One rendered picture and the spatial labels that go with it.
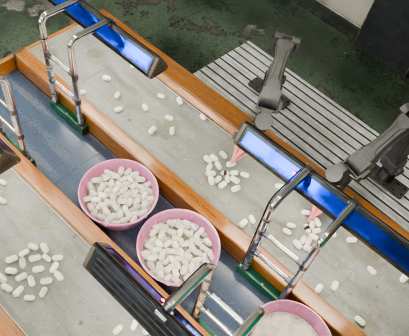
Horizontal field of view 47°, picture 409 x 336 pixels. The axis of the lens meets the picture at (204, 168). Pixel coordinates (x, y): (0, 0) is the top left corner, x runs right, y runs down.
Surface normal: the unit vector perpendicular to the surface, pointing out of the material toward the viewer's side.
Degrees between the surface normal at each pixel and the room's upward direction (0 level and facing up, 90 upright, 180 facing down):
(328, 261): 0
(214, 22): 0
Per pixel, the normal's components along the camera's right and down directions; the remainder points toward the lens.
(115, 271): -0.50, 0.15
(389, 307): 0.12, -0.58
